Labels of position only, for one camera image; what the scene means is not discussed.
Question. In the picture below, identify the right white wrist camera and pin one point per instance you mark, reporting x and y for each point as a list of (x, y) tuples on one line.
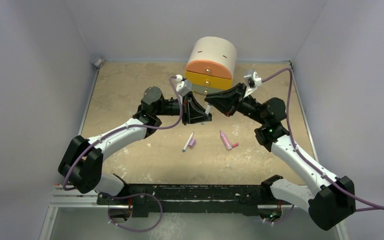
[(253, 81)]

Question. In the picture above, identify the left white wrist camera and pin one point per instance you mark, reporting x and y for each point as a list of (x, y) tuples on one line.
[(183, 85)]

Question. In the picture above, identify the purple pen cap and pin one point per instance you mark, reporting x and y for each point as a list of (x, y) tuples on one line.
[(192, 143)]

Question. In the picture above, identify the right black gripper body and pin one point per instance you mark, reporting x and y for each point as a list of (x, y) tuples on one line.
[(238, 100)]

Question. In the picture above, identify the pink marker pen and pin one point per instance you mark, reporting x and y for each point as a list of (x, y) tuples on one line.
[(225, 140)]

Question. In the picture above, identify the aluminium frame rail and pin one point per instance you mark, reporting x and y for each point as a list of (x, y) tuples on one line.
[(73, 198)]

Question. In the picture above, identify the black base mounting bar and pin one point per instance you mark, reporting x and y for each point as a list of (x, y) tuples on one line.
[(142, 199)]

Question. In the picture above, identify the grey corner bracket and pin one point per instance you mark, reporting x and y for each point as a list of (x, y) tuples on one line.
[(98, 62)]

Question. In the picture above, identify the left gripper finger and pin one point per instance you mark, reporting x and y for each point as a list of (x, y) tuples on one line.
[(189, 102), (193, 116)]

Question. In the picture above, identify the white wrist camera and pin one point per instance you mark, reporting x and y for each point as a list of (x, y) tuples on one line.
[(253, 81), (183, 85)]

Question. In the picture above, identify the white pen blue tip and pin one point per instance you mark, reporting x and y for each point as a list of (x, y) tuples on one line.
[(188, 142)]

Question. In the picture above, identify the white pen green tip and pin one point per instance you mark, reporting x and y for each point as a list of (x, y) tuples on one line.
[(207, 111)]

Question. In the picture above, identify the small three-drawer cabinet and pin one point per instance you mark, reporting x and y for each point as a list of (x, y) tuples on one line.
[(211, 65)]

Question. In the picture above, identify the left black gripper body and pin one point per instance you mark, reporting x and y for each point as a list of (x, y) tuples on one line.
[(171, 107)]

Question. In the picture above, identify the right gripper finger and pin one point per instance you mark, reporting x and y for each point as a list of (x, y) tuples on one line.
[(237, 90), (227, 105)]

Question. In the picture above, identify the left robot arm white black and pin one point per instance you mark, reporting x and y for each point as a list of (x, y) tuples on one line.
[(82, 163)]

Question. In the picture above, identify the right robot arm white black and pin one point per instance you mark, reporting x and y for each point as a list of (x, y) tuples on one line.
[(323, 196)]

